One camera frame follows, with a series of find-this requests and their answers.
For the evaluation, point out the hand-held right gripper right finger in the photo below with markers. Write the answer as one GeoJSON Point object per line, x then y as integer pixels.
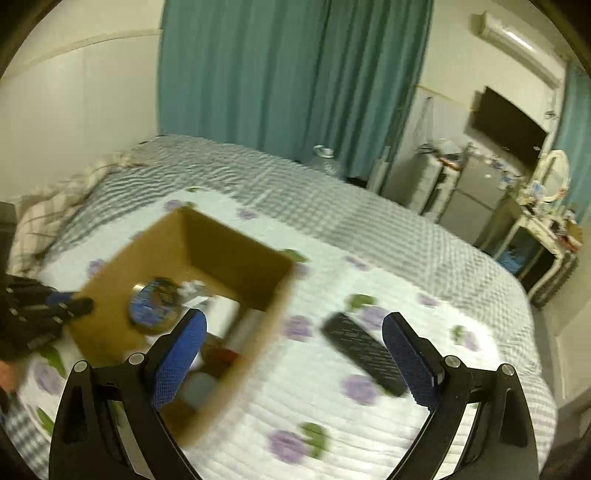
{"type": "Point", "coordinates": [411, 360]}

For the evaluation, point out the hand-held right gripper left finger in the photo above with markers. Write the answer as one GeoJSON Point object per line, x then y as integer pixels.
{"type": "Point", "coordinates": [181, 355]}

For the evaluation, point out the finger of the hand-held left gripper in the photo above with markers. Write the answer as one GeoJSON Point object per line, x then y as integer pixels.
{"type": "Point", "coordinates": [62, 298]}
{"type": "Point", "coordinates": [76, 308]}

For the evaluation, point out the black remote control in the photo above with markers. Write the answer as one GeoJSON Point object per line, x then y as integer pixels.
{"type": "Point", "coordinates": [364, 353]}

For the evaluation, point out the white plastic film roll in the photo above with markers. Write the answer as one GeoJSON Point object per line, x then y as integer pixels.
{"type": "Point", "coordinates": [247, 334]}

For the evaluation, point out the brown cardboard box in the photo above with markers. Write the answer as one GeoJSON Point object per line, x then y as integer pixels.
{"type": "Point", "coordinates": [231, 267]}

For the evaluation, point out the person's left hand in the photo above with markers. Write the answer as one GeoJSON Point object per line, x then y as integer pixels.
{"type": "Point", "coordinates": [5, 376]}

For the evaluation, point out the small red item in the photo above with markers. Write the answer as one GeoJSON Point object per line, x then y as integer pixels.
{"type": "Point", "coordinates": [221, 353]}

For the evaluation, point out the blue round tin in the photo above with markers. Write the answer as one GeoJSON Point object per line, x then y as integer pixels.
{"type": "Point", "coordinates": [154, 304]}

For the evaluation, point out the beige plaid blanket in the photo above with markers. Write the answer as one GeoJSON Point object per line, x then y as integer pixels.
{"type": "Point", "coordinates": [60, 203]}

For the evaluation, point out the white floral quilt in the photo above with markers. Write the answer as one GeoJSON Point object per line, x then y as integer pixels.
{"type": "Point", "coordinates": [323, 360]}

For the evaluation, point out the white dressing table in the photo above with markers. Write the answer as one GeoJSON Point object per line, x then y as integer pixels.
{"type": "Point", "coordinates": [540, 244]}

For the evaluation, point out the silver small fridge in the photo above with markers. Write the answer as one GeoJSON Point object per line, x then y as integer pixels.
{"type": "Point", "coordinates": [475, 198]}

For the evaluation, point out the white suitcase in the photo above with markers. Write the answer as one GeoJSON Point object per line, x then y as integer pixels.
{"type": "Point", "coordinates": [431, 184]}

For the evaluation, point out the grey checked duvet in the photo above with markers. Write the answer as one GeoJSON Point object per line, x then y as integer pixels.
{"type": "Point", "coordinates": [323, 203]}

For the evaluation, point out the clear water jug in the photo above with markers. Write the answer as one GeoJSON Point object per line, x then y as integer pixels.
{"type": "Point", "coordinates": [328, 161]}

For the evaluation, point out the white oval mirror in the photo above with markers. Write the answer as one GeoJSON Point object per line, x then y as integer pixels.
{"type": "Point", "coordinates": [551, 177]}

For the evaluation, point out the narrow green curtain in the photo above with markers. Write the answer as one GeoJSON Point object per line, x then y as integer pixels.
{"type": "Point", "coordinates": [575, 138]}

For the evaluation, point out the wide green curtain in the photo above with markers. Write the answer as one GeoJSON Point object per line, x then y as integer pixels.
{"type": "Point", "coordinates": [286, 78]}

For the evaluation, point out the white air conditioner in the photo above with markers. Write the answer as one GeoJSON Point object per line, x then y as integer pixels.
{"type": "Point", "coordinates": [517, 44]}

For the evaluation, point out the black wall television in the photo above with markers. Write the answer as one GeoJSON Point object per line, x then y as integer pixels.
{"type": "Point", "coordinates": [508, 127]}

